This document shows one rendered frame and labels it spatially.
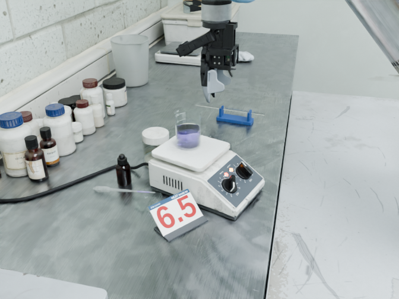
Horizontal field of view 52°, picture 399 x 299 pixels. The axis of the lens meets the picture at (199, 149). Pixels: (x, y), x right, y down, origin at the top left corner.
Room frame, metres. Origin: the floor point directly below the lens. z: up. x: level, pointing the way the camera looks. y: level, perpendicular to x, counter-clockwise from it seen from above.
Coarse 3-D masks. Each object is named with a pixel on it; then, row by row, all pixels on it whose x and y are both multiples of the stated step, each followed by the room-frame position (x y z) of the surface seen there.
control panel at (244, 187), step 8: (232, 160) 0.71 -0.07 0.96; (240, 160) 0.72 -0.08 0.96; (224, 168) 0.68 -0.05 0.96; (216, 176) 0.65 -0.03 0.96; (224, 176) 0.66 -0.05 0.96; (256, 176) 0.69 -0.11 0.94; (216, 184) 0.63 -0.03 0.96; (240, 184) 0.65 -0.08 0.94; (248, 184) 0.66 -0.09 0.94; (256, 184) 0.67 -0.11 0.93; (224, 192) 0.62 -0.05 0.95; (240, 192) 0.63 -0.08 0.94; (248, 192) 0.64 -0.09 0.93; (232, 200) 0.61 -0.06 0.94; (240, 200) 0.62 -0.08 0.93
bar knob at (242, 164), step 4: (240, 164) 0.69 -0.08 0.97; (244, 164) 0.68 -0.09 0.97; (236, 168) 0.69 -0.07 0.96; (240, 168) 0.69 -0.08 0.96; (244, 168) 0.68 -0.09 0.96; (248, 168) 0.68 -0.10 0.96; (236, 172) 0.68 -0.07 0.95; (240, 172) 0.68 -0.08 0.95; (244, 172) 0.68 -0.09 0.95; (248, 172) 0.67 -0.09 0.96; (252, 172) 0.67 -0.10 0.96; (240, 176) 0.67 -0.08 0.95; (244, 176) 0.67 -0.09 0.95; (248, 176) 0.67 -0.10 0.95
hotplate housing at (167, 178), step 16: (160, 160) 0.70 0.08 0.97; (224, 160) 0.70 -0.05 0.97; (160, 176) 0.68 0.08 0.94; (176, 176) 0.66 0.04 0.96; (192, 176) 0.64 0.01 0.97; (208, 176) 0.64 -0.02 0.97; (176, 192) 0.66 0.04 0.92; (192, 192) 0.64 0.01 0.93; (208, 192) 0.62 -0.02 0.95; (256, 192) 0.66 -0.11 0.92; (208, 208) 0.62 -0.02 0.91; (224, 208) 0.60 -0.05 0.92; (240, 208) 0.61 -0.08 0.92
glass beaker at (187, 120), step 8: (176, 112) 0.74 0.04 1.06; (184, 112) 0.75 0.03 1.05; (192, 112) 0.75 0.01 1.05; (200, 112) 0.74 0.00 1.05; (176, 120) 0.71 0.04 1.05; (184, 120) 0.70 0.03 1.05; (192, 120) 0.70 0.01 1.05; (200, 120) 0.72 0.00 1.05; (176, 128) 0.72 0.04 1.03; (184, 128) 0.70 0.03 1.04; (192, 128) 0.70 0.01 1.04; (200, 128) 0.72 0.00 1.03; (176, 136) 0.72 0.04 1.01; (184, 136) 0.70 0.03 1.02; (192, 136) 0.70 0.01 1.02; (200, 136) 0.72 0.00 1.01; (176, 144) 0.72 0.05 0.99; (184, 144) 0.70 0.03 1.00; (192, 144) 0.70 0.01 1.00; (200, 144) 0.72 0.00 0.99
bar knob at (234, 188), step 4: (232, 176) 0.64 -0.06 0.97; (224, 180) 0.64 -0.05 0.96; (228, 180) 0.65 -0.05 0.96; (232, 180) 0.63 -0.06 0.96; (224, 184) 0.63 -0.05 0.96; (228, 184) 0.64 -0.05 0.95; (232, 184) 0.62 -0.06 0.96; (224, 188) 0.63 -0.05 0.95; (228, 188) 0.63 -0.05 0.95; (232, 188) 0.62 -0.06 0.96; (236, 188) 0.64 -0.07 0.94; (228, 192) 0.62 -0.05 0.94; (232, 192) 0.62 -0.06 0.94
